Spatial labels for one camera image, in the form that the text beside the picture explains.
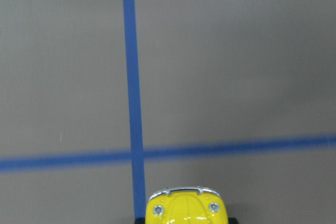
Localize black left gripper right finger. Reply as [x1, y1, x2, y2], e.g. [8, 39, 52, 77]
[228, 217, 238, 224]

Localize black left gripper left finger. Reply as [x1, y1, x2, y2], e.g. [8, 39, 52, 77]
[134, 217, 145, 224]

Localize yellow beetle toy car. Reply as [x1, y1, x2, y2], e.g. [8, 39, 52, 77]
[144, 186, 229, 223]

